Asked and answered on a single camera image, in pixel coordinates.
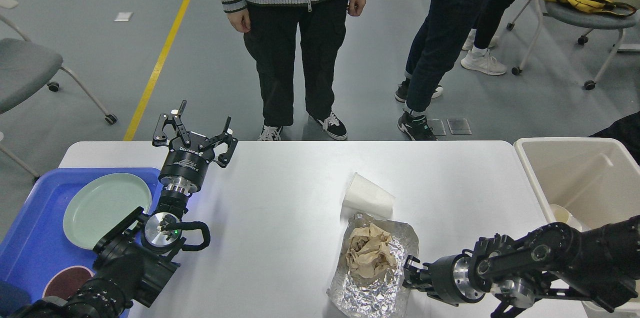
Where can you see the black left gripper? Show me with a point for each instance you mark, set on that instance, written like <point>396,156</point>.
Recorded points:
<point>185,167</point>

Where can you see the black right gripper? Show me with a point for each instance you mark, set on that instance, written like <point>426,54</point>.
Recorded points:
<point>449,277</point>

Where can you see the aluminium foil sheet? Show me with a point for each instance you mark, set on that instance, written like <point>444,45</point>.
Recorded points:
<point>385,295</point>

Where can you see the green plate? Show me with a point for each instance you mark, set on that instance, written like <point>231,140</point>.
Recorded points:
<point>102,204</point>

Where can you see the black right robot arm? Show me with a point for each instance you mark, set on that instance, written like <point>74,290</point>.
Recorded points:
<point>554,261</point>

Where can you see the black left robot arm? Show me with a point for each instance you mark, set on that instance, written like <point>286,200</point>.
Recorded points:
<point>134,258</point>

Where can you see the crumpled brown paper on foil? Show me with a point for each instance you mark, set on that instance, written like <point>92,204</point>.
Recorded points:
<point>368,253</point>

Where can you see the person in black trousers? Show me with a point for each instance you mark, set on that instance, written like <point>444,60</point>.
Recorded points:
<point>272,30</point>

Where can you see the blue plastic tray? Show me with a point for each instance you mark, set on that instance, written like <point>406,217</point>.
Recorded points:
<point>36,248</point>

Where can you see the grey chair left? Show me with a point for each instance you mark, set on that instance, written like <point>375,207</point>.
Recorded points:
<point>26,67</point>

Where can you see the beige plastic bin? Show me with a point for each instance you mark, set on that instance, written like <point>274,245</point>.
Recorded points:
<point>595,179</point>

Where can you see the person in dark jeans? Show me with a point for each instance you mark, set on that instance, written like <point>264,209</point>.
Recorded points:
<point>433,52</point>

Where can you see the person with white sneakers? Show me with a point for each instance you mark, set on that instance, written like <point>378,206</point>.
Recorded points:
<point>479,40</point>

